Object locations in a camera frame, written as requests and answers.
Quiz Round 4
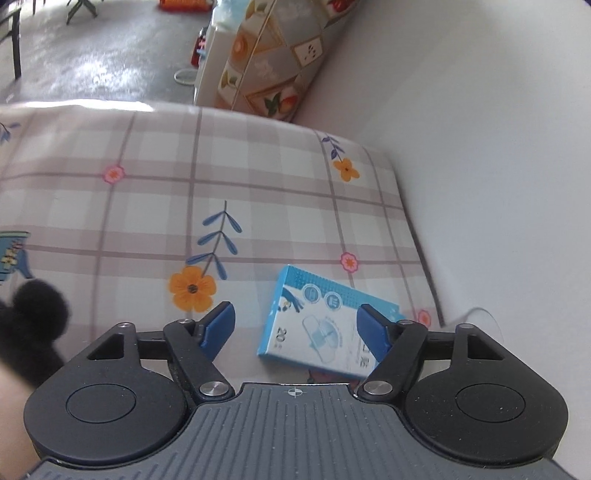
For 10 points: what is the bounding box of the patterned rolled mat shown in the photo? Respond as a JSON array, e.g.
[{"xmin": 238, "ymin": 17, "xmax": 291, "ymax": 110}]
[{"xmin": 215, "ymin": 0, "xmax": 359, "ymax": 123}]

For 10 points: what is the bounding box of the red thermos bottle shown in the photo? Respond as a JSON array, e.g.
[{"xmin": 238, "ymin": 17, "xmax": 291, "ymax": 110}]
[{"xmin": 191, "ymin": 36, "xmax": 209, "ymax": 68}]

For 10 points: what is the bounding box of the plush doll with red top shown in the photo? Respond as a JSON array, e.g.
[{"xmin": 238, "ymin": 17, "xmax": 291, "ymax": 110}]
[{"xmin": 0, "ymin": 279, "xmax": 71, "ymax": 469}]

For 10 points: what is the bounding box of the folding stool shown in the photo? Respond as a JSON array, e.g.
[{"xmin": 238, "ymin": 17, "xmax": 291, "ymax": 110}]
[{"xmin": 65, "ymin": 0, "xmax": 100, "ymax": 25}]

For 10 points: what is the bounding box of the white appliance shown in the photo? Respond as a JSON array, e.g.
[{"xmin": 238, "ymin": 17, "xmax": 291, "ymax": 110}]
[{"xmin": 193, "ymin": 23, "xmax": 232, "ymax": 110}]

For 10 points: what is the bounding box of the thin white wire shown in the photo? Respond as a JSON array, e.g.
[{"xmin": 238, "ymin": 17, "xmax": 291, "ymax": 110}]
[{"xmin": 457, "ymin": 307, "xmax": 502, "ymax": 334}]

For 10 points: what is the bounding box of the blue plastic-wrapped bundle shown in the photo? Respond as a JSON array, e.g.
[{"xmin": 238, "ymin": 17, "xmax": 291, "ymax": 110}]
[{"xmin": 212, "ymin": 0, "xmax": 253, "ymax": 27}]

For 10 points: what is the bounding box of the orange plastic bag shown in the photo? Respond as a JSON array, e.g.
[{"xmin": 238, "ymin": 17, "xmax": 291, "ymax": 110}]
[{"xmin": 158, "ymin": 0, "xmax": 216, "ymax": 13}]

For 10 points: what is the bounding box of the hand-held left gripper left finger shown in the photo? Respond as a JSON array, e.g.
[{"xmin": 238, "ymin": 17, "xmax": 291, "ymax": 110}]
[{"xmin": 87, "ymin": 301, "xmax": 237, "ymax": 402}]

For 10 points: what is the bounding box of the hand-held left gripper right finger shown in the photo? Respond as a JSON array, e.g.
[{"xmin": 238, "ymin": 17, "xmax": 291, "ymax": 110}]
[{"xmin": 355, "ymin": 304, "xmax": 506, "ymax": 402}]

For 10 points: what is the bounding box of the blue face mask box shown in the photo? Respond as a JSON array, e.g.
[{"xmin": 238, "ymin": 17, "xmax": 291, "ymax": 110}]
[{"xmin": 257, "ymin": 264, "xmax": 402, "ymax": 380}]

